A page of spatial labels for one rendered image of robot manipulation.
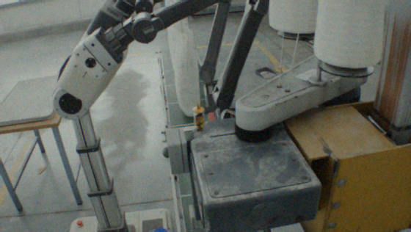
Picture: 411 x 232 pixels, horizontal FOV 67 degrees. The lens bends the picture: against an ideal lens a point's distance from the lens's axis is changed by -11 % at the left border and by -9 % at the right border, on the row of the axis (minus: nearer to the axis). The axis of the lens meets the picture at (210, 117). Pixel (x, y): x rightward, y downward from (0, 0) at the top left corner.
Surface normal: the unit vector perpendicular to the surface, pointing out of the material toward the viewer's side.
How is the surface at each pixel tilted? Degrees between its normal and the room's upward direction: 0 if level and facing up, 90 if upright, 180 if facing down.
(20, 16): 90
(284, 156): 0
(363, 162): 90
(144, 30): 92
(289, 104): 90
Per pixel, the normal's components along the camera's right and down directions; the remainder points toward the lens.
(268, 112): 0.56, 0.37
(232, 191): -0.05, -0.87
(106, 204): 0.17, 0.47
